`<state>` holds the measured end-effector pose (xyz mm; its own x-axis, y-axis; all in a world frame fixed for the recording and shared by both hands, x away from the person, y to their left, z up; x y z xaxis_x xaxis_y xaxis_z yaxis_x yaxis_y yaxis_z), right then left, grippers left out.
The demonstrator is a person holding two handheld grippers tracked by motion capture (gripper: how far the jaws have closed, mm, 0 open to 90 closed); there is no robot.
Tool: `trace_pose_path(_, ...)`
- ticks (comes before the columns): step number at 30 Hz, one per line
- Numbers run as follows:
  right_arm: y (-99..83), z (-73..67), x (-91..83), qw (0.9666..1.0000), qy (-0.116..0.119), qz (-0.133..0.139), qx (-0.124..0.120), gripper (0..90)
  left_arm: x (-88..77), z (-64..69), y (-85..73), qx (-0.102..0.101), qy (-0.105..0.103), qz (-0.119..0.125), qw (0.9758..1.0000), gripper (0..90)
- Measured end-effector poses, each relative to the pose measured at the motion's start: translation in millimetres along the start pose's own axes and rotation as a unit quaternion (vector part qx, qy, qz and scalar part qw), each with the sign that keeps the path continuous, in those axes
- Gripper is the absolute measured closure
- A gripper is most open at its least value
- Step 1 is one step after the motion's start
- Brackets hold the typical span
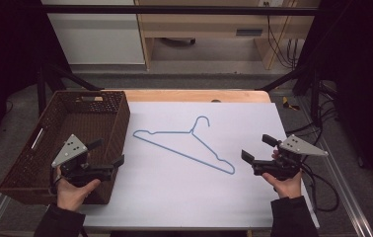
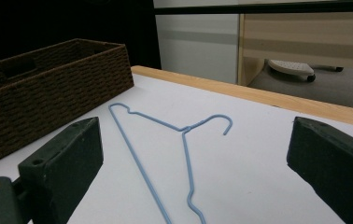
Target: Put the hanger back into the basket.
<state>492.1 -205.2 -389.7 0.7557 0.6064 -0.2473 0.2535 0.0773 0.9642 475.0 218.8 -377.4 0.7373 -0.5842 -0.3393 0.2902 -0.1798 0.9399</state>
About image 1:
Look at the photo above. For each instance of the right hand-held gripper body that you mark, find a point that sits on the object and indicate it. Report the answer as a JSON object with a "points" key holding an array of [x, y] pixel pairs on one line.
{"points": [[298, 146]]}

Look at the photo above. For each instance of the person's right hand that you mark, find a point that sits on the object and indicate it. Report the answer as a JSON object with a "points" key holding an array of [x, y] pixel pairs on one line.
{"points": [[286, 187]]}

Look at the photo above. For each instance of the brown woven basket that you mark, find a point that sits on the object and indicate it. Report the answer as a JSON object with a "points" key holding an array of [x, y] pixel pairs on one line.
{"points": [[76, 115]]}

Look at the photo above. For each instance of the yellow and black tool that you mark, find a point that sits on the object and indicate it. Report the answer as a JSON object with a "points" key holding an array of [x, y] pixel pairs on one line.
{"points": [[287, 103]]}

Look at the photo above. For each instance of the black chair base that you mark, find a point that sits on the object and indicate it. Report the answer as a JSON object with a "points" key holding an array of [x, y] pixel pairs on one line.
{"points": [[178, 40]]}

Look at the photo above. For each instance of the black frame crossbar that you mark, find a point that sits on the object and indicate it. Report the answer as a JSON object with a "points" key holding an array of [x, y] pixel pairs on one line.
{"points": [[174, 10]]}

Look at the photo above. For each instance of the white table sheet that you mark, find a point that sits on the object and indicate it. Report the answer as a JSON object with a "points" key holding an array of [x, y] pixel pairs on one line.
{"points": [[174, 194]]}

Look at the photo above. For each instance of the black frame strut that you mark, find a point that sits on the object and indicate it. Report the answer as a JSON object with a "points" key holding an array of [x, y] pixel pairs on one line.
{"points": [[62, 74], [293, 76]]}

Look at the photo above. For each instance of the person's left hand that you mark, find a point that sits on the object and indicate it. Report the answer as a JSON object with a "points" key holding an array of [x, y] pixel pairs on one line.
{"points": [[71, 194]]}

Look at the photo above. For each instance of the white cabinet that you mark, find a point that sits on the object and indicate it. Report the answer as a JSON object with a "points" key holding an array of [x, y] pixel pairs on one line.
{"points": [[95, 36]]}

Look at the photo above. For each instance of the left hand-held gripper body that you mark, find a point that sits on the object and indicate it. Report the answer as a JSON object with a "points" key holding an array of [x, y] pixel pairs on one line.
{"points": [[70, 149]]}

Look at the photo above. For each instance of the light wooden desk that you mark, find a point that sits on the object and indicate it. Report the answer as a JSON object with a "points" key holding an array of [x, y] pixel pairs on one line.
{"points": [[207, 23]]}

